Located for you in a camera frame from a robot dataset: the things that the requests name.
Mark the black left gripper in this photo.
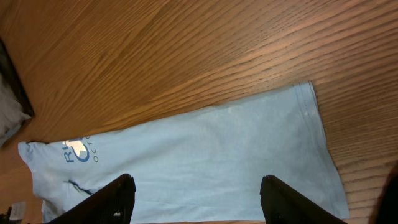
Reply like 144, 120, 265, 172
0, 207, 12, 224

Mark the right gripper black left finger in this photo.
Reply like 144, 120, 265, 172
49, 174, 136, 224

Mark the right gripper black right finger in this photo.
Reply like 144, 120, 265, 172
260, 175, 346, 224

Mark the light blue printed t-shirt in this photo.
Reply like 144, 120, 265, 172
18, 82, 349, 223

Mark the small white paper tag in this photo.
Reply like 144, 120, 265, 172
9, 202, 26, 222

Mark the grey folded garment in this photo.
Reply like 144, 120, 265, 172
1, 74, 31, 146

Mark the black folded polo shirt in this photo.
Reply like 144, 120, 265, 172
1, 40, 35, 117

